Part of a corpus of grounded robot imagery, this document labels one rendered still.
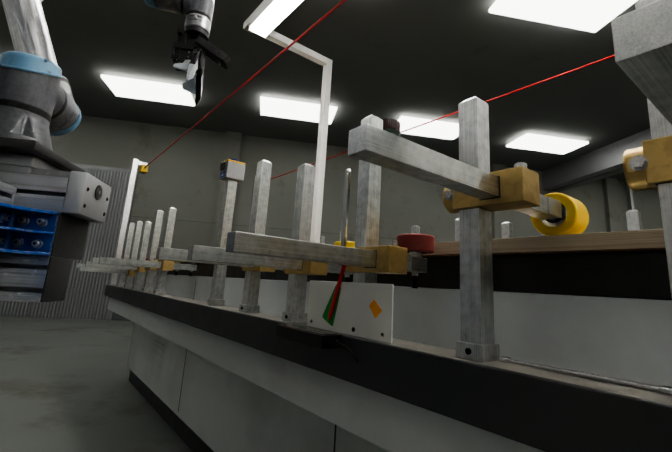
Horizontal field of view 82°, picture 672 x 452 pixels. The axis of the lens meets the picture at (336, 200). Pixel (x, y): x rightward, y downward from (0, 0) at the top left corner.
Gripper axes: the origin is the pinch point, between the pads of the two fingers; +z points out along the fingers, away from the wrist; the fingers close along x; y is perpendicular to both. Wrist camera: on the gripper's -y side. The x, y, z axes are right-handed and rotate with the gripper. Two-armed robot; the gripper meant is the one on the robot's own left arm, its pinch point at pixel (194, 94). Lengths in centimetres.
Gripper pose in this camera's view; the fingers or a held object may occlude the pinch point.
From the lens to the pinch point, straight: 125.5
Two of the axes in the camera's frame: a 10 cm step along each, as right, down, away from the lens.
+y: -9.8, -1.0, -1.6
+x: 1.8, -2.0, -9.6
